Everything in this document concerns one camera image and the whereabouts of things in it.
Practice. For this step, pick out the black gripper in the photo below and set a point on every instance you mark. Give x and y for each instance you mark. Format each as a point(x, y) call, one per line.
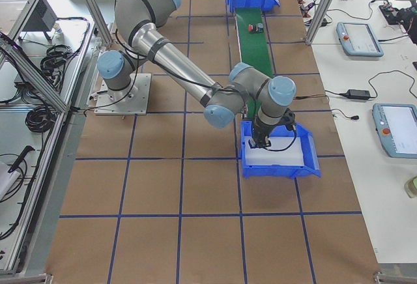
point(260, 133)

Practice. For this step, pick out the red mushroom push button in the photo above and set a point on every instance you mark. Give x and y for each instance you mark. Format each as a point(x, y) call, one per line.
point(256, 28)

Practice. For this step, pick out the white foam pad right bin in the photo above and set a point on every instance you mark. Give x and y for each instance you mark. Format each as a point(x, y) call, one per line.
point(292, 156)

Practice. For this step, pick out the clear label holder right bin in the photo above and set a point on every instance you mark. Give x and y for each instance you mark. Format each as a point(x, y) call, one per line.
point(313, 152)

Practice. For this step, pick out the green conveyor belt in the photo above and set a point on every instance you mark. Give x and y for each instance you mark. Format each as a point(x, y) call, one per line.
point(253, 47)

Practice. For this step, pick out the black power brick on desk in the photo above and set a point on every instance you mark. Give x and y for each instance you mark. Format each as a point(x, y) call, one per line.
point(356, 94)

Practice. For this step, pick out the teach pendant near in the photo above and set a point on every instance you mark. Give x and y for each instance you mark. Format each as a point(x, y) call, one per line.
point(396, 127)

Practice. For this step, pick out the teach pendant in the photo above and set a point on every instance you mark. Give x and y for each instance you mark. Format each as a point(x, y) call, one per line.
point(396, 127)
point(358, 39)

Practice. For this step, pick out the teach pendant far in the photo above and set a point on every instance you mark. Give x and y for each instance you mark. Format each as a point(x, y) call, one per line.
point(358, 39)

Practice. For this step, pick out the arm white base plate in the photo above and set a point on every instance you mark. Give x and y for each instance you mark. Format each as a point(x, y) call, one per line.
point(132, 100)

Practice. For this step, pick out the aluminium frame post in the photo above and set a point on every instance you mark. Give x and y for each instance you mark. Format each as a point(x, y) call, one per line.
point(317, 21)

